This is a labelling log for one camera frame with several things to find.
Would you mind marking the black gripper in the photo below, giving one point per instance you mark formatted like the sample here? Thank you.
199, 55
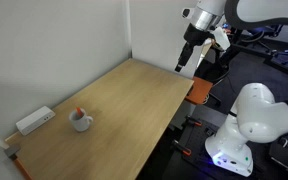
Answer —
196, 35

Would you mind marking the orange pen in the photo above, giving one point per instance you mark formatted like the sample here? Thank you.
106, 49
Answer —
79, 111

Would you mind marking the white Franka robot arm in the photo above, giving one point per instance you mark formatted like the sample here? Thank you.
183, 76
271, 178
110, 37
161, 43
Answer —
257, 113

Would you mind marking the white ceramic mug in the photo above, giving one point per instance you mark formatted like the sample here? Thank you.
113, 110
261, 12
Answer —
80, 121

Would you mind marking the orange seat stool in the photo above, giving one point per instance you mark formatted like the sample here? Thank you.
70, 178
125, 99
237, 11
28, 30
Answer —
200, 90

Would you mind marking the black orange bar clamp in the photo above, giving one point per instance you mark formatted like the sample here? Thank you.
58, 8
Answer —
182, 148
192, 121

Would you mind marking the black bag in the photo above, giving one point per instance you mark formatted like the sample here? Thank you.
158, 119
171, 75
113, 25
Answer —
285, 153

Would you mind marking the white rectangular box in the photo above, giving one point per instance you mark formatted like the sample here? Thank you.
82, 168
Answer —
35, 120

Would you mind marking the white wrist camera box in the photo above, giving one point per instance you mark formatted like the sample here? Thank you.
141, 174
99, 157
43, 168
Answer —
221, 38

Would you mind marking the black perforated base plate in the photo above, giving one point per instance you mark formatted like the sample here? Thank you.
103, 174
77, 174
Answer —
197, 140

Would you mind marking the grey table bracket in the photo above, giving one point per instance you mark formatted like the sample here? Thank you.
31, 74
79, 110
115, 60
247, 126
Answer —
12, 150

